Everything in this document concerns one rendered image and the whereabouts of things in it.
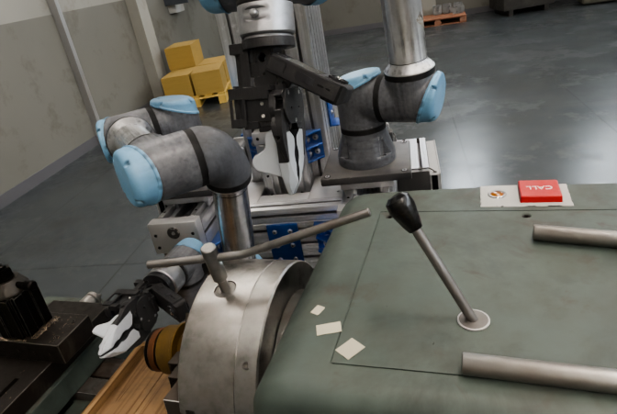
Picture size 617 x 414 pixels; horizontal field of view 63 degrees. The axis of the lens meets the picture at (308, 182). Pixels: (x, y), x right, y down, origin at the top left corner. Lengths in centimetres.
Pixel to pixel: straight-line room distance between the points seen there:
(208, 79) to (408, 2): 645
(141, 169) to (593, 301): 71
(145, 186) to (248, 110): 32
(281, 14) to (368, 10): 1146
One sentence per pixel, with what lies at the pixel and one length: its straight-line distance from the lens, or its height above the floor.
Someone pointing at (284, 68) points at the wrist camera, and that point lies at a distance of 66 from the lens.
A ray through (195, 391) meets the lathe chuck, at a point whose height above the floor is 115.
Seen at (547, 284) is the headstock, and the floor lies 125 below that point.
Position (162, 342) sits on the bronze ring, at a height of 111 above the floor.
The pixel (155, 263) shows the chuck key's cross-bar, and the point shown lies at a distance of 77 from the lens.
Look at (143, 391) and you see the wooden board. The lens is 121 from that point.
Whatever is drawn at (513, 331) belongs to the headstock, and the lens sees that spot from 61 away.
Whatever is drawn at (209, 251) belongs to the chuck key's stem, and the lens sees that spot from 72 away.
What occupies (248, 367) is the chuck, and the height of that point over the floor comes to 117.
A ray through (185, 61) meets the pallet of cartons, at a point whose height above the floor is 58.
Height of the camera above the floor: 166
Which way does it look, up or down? 24 degrees down
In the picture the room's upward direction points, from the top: 11 degrees counter-clockwise
